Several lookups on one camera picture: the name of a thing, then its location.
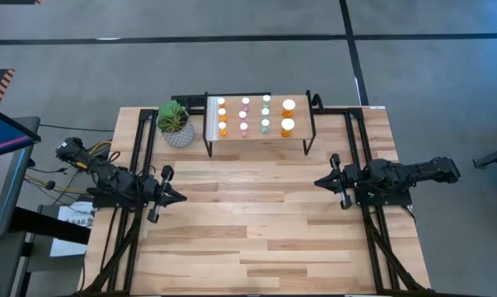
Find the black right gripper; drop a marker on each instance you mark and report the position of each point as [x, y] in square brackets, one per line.
[357, 177]

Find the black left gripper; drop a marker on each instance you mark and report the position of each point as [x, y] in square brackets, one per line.
[155, 189]

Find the large orange medicine bottle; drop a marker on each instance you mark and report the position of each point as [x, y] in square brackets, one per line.
[287, 124]
[289, 105]

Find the small orange medicine bottle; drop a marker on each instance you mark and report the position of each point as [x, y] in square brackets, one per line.
[221, 101]
[222, 111]
[222, 125]

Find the green medicine bottle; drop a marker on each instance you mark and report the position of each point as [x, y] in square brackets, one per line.
[265, 111]
[266, 98]
[265, 122]

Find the pink medicine bottle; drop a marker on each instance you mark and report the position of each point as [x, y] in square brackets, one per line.
[245, 100]
[242, 114]
[243, 126]

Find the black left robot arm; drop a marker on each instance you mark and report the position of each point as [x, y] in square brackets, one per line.
[116, 181]

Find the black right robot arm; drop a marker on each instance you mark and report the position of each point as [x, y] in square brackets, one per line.
[421, 171]

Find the wooden shelf with black legs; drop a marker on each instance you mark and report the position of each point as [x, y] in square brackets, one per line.
[301, 123]

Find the green plant in patterned pot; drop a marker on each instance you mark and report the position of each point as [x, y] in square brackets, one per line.
[178, 132]

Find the small white table sticker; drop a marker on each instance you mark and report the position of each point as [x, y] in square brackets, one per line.
[378, 107]

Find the white paper sheet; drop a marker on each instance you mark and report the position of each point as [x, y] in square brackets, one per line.
[71, 212]

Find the black cart beam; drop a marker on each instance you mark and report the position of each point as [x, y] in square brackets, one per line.
[46, 224]

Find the grey metal stand leg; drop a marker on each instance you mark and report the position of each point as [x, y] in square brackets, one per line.
[495, 156]

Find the blue screen monitor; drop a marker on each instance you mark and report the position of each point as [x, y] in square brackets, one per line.
[5, 132]

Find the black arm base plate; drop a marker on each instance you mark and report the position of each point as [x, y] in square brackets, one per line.
[396, 200]
[108, 202]

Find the black aluminium table frame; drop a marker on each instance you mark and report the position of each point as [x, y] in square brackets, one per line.
[143, 128]

